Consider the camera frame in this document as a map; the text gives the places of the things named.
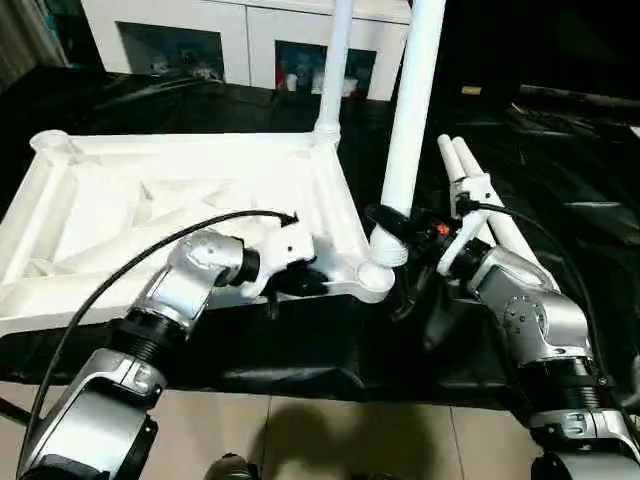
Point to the white plastic table top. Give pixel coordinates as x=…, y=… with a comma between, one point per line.
x=150, y=200

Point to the white flat item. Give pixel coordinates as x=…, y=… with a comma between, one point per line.
x=636, y=132

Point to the white cabinet with glass doors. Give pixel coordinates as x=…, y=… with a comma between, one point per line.
x=250, y=40

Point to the small tan block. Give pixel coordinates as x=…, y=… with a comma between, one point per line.
x=471, y=90

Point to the white plastic table leg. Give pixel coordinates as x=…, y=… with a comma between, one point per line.
x=412, y=125
x=510, y=232
x=335, y=65
x=447, y=155

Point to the dark rounded robot foot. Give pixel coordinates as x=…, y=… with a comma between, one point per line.
x=232, y=467

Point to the grey curtain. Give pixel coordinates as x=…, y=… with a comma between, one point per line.
x=30, y=40

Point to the black shiny mat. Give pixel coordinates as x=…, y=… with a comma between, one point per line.
x=310, y=350

